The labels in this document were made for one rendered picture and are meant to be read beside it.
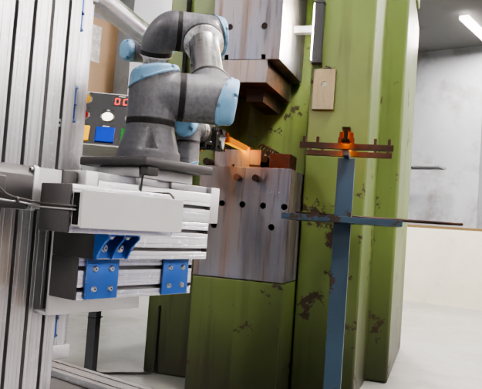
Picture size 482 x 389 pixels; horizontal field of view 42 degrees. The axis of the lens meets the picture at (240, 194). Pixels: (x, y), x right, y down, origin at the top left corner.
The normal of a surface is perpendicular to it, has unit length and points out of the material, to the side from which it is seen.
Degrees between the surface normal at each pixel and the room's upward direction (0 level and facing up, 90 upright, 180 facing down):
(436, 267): 90
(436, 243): 90
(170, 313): 90
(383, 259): 90
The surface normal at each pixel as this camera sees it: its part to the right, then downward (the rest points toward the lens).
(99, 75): 0.79, 0.03
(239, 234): -0.31, -0.07
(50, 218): -0.60, -0.08
